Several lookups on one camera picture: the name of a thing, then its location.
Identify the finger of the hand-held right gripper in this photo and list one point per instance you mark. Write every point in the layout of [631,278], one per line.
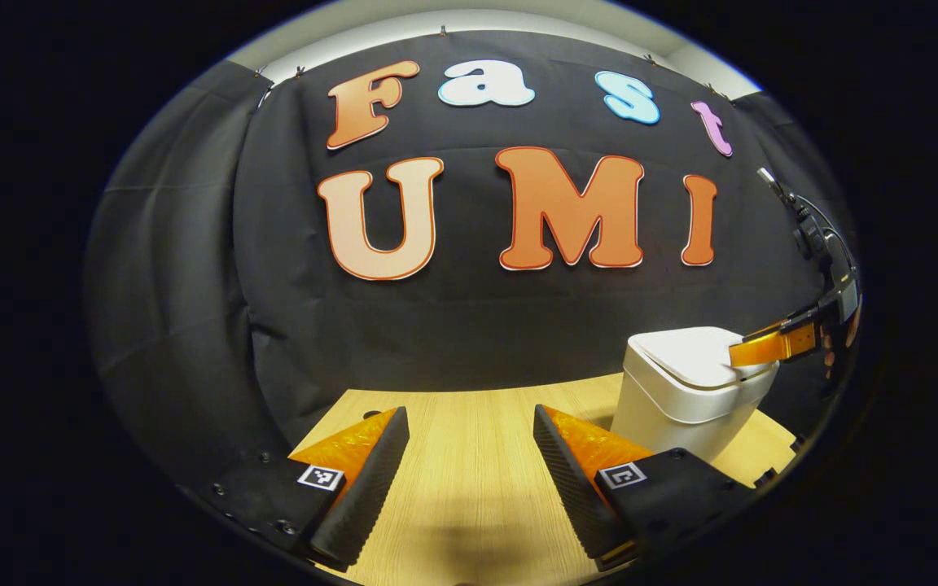
[770,348]
[766,330]

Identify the white desktop garbage bin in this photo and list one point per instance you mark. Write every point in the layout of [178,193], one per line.
[681,407]

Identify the black backdrop cloth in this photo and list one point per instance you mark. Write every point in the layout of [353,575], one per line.
[453,325]

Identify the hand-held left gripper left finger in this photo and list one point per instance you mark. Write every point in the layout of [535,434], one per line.
[371,480]

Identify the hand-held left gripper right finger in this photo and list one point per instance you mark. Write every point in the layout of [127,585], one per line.
[567,480]

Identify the wooden desktop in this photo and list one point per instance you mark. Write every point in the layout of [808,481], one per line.
[469,456]

